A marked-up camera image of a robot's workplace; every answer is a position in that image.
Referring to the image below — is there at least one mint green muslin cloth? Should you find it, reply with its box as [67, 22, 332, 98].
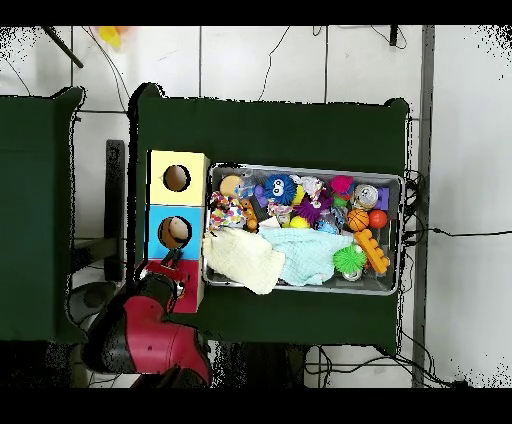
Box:
[258, 225, 355, 287]

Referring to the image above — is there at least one dark green tablecloth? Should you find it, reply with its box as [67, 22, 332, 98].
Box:
[125, 82, 411, 357]

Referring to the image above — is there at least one smooth orange-red ball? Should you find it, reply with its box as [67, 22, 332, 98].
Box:
[367, 209, 389, 230]

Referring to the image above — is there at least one small orange basketball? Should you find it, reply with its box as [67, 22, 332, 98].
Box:
[346, 209, 370, 233]

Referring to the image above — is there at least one pink spiky rubber ball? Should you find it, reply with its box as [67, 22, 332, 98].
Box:
[328, 174, 356, 197]

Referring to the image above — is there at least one crumpled polka dot paper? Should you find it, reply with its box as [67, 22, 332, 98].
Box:
[208, 190, 246, 231]

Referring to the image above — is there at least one shallow wire mesh bin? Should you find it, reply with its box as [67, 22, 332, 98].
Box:
[202, 161, 405, 296]

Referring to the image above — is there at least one orange toy building brick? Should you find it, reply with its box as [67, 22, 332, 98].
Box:
[352, 228, 391, 276]

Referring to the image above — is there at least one thin black floor cable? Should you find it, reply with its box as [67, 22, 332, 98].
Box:
[401, 226, 512, 238]
[257, 26, 292, 102]

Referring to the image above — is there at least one yellow plastic toy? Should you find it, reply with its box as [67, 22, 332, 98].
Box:
[97, 26, 131, 49]

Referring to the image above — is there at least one dark green side table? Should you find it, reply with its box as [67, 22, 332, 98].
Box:
[0, 86, 91, 345]

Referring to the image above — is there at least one wooden box with three holes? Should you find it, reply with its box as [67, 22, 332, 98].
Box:
[141, 149, 211, 314]

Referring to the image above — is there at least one green spiky rubber ball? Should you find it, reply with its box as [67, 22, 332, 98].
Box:
[332, 243, 368, 276]

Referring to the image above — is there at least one black rod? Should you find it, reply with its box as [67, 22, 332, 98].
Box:
[39, 26, 85, 69]

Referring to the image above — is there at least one cream muslin cloth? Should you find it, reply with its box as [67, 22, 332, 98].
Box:
[202, 226, 286, 296]

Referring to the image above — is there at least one blue spiky ball with eyes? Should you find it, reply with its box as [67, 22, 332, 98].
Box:
[262, 172, 298, 202]

